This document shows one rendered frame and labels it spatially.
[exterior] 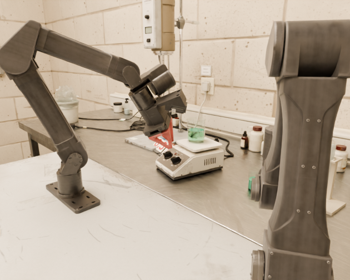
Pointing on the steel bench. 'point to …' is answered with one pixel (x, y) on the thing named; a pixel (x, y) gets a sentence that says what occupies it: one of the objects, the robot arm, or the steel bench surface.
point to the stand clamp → (184, 22)
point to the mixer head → (159, 26)
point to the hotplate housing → (195, 163)
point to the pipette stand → (334, 205)
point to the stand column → (180, 64)
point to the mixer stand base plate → (141, 140)
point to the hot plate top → (199, 145)
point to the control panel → (171, 161)
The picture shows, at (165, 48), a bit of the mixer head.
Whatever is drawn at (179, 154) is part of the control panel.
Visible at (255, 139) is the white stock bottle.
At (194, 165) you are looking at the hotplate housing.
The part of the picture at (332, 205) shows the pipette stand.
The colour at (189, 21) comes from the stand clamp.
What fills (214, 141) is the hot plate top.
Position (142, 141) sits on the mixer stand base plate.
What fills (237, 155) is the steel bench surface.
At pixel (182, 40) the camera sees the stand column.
